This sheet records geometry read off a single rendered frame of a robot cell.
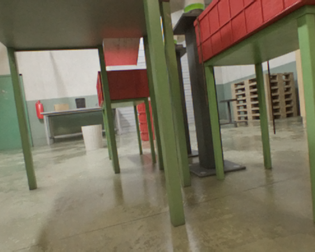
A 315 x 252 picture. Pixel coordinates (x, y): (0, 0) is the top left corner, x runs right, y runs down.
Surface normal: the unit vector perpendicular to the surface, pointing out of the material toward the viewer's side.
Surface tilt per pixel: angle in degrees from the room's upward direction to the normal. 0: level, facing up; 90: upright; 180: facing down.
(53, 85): 90
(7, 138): 90
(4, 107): 90
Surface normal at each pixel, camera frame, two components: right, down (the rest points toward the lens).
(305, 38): -0.95, 0.14
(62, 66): 0.29, 0.02
